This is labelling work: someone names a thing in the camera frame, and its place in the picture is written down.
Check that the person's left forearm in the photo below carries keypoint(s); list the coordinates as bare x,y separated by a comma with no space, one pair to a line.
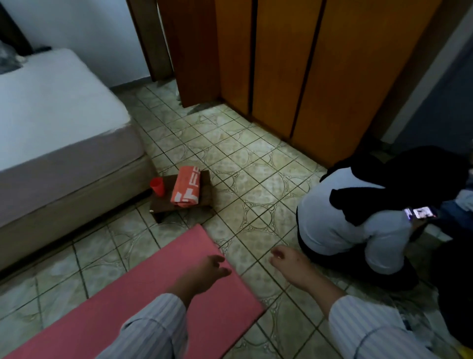
151,329

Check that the brown wooden wardrobe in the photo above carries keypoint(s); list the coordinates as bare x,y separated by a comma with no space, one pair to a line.
295,66

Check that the beige bed base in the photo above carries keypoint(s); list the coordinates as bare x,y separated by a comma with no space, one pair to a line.
66,218

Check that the white door frame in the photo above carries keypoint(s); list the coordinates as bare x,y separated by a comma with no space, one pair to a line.
425,77

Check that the small dark wooden stool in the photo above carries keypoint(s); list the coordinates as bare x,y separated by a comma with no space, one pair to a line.
164,201

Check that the white mattress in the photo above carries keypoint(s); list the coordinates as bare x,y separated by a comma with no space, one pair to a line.
55,111

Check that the lit smartphone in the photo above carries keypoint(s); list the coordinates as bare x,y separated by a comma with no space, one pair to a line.
420,212

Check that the grey pillow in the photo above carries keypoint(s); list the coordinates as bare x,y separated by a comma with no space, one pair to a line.
8,59

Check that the blue-grey door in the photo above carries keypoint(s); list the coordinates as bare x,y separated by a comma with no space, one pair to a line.
439,114

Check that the dark headboard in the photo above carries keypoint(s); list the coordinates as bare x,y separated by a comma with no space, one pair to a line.
13,33

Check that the person's left hand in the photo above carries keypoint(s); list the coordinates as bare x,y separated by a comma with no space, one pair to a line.
202,274

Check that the pink exercise mat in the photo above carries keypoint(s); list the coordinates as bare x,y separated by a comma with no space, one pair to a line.
140,296

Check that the person's right fingers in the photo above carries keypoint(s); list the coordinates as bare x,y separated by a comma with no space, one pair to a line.
279,257

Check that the person's right forearm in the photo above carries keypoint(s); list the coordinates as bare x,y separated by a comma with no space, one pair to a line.
369,329

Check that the yellow object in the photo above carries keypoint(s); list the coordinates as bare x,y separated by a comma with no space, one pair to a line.
466,353

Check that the person's right hand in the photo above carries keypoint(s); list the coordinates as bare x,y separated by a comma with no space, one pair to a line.
295,268

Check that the folded orange towel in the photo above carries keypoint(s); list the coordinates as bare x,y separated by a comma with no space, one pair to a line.
186,186

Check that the person's left fingers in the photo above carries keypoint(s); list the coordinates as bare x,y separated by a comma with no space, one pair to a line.
218,269

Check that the red plastic cup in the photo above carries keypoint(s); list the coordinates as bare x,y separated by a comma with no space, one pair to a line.
157,185

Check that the dark wooden door frame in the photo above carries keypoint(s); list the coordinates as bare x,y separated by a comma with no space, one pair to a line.
149,37

